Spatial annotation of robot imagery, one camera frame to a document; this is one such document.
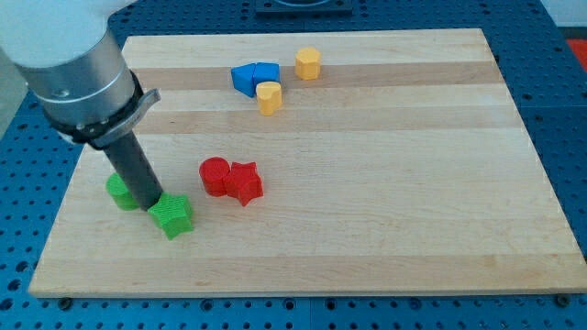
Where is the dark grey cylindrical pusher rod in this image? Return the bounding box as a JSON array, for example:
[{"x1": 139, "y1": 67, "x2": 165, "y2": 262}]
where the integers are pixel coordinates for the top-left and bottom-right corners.
[{"x1": 104, "y1": 132, "x2": 163, "y2": 211}]

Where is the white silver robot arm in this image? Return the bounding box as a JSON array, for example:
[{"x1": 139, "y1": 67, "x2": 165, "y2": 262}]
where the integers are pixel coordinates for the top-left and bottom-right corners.
[{"x1": 1, "y1": 0, "x2": 162, "y2": 210}]

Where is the green cylinder block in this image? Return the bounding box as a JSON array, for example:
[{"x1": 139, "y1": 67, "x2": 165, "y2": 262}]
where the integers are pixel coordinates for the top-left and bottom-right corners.
[{"x1": 105, "y1": 172, "x2": 138, "y2": 211}]

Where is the green star block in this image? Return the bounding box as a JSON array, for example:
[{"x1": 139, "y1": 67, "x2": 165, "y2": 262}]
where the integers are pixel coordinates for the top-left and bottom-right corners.
[{"x1": 148, "y1": 192, "x2": 194, "y2": 240}]

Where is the red cylinder block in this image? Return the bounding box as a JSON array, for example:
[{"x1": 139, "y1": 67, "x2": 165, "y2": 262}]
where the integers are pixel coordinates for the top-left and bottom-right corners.
[{"x1": 199, "y1": 157, "x2": 230, "y2": 197}]

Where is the red star block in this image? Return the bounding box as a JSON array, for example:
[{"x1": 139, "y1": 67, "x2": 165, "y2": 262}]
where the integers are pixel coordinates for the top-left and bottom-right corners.
[{"x1": 223, "y1": 162, "x2": 264, "y2": 206}]

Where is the blue triangle block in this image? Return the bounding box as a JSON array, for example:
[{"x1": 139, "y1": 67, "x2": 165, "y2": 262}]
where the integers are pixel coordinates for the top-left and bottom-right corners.
[{"x1": 230, "y1": 63, "x2": 256, "y2": 97}]

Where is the yellow heart block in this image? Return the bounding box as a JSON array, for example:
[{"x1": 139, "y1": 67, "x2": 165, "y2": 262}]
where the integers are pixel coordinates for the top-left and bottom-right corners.
[{"x1": 256, "y1": 82, "x2": 282, "y2": 116}]

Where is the blue cube block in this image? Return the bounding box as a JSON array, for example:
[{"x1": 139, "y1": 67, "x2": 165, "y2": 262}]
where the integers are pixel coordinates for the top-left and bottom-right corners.
[{"x1": 253, "y1": 62, "x2": 281, "y2": 86}]

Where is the yellow hexagon block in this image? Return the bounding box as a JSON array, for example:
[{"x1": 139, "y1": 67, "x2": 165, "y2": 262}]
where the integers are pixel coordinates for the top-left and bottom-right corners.
[{"x1": 294, "y1": 47, "x2": 321, "y2": 81}]

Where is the wooden board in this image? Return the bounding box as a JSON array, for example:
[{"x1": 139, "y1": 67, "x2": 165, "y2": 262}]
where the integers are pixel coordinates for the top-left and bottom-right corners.
[{"x1": 29, "y1": 28, "x2": 586, "y2": 298}]

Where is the red object at edge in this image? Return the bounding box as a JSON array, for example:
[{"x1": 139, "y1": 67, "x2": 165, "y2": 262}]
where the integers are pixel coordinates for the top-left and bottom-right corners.
[{"x1": 567, "y1": 38, "x2": 587, "y2": 71}]

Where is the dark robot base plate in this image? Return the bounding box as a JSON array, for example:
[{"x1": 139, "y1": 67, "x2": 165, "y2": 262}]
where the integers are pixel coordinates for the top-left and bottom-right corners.
[{"x1": 254, "y1": 0, "x2": 353, "y2": 16}]

